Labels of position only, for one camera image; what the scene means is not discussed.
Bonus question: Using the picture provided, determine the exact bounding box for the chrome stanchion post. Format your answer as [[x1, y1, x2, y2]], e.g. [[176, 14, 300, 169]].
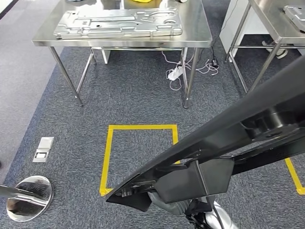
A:
[[0, 175, 54, 223]]

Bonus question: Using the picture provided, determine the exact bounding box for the white power strip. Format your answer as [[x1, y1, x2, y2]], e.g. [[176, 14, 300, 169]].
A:
[[167, 65, 184, 81]]

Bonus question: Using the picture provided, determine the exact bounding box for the silver floor socket cover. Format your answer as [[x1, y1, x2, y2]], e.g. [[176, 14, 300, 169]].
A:
[[32, 136, 55, 164]]

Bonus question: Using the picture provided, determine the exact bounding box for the yellow floor tape square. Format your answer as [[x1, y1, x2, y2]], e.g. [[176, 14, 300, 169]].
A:
[[284, 157, 305, 196], [99, 124, 179, 197]]

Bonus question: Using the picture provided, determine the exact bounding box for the stainless steel workbench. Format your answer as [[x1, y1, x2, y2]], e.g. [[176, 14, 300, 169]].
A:
[[32, 0, 213, 109]]

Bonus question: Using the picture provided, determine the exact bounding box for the white power cable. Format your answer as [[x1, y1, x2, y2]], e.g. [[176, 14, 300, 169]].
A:
[[161, 50, 220, 92]]

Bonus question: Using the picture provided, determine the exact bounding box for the stainless steel table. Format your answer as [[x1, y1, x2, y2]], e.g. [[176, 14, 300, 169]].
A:
[[224, 0, 305, 94]]

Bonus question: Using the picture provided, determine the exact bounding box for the black camera cable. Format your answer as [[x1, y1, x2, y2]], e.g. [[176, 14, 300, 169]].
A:
[[212, 202, 225, 229]]

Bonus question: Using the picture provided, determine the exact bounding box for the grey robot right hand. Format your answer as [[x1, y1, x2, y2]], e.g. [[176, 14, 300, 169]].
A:
[[147, 190, 179, 216]]

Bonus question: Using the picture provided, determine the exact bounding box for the black plastic panel part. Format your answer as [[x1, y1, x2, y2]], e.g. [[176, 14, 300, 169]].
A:
[[105, 55, 305, 213]]

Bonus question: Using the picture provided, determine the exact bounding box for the stamped sheet metal plate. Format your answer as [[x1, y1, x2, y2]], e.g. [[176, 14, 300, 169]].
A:
[[282, 4, 305, 33], [53, 7, 184, 41]]

